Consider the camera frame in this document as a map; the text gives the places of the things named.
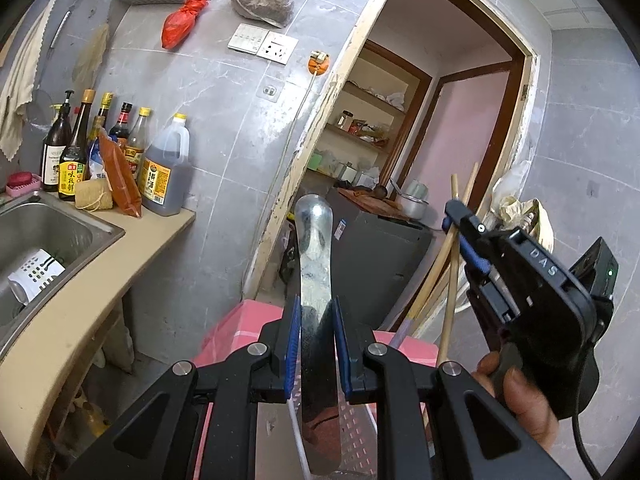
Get wooden shelf unit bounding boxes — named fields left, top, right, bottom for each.
left=310, top=40, right=433, bottom=181

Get beige kitchen counter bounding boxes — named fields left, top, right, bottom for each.
left=0, top=195, right=196, bottom=471

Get pink checked tablecloth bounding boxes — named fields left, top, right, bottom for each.
left=192, top=299, right=439, bottom=480

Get metal table knife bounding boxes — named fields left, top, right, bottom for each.
left=293, top=193, right=343, bottom=476

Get stainless steel sink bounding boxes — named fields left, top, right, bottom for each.
left=0, top=192, right=126, bottom=356

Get slim yellow label bottle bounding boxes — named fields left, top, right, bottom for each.
left=90, top=92, right=113, bottom=141

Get white perforated utensil holder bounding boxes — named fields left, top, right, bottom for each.
left=292, top=400, right=383, bottom=480

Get person's right hand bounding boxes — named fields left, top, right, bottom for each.
left=472, top=350, right=561, bottom=453

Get beige dish towel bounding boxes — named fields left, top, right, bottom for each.
left=0, top=0, right=58, bottom=161

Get red plastic bag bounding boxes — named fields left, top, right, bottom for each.
left=161, top=0, right=208, bottom=51

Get clear hanging plastic bag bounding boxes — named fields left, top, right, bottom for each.
left=492, top=160, right=531, bottom=201

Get dark soy sauce bottle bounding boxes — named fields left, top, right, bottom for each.
left=58, top=89, right=96, bottom=202

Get orange brown packet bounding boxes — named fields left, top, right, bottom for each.
left=97, top=130, right=143, bottom=219

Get white and blue bag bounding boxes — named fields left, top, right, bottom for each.
left=87, top=147, right=111, bottom=181

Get grey cabinet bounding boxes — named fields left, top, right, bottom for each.
left=325, top=187, right=433, bottom=311

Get yellow cap sauce bottle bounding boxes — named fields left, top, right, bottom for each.
left=125, top=106, right=152, bottom=176

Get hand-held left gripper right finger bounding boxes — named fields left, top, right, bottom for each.
left=333, top=296, right=571, bottom=480

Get wooden cutting board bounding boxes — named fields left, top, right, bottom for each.
left=337, top=186, right=411, bottom=221

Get thin white wall cable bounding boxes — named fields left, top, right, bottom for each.
left=269, top=72, right=317, bottom=213

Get hanging brown loofah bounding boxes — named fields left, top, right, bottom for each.
left=72, top=22, right=110, bottom=91

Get dark ladle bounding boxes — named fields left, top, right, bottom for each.
left=374, top=177, right=402, bottom=202

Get tan tied bundle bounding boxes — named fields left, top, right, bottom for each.
left=75, top=178, right=115, bottom=211

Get hanging metal tool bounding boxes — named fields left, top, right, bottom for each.
left=50, top=7, right=76, bottom=56

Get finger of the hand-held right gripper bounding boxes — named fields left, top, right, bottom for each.
left=441, top=200, right=489, bottom=248
left=456, top=232, right=493, bottom=277

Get pink soap dish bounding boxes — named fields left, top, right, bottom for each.
left=5, top=171, right=42, bottom=197

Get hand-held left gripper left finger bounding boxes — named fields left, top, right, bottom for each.
left=65, top=295, right=303, bottom=480

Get white wall switch panel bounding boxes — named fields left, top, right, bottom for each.
left=228, top=23, right=271, bottom=56

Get wooden door frame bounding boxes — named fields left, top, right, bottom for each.
left=242, top=0, right=541, bottom=331

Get aluminium pot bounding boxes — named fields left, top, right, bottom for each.
left=395, top=180, right=431, bottom=221

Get clear bag of dried goods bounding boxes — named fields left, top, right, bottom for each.
left=229, top=0, right=296, bottom=28

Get white perforated sink strainer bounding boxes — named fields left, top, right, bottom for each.
left=7, top=249, right=67, bottom=306

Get cream rubber gloves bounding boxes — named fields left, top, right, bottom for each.
left=492, top=195, right=556, bottom=256

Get large dark liquid jug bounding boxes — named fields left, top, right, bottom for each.
left=141, top=113, right=192, bottom=217

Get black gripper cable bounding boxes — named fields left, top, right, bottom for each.
left=571, top=412, right=602, bottom=479

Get white wall socket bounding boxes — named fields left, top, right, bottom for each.
left=257, top=31, right=299, bottom=65

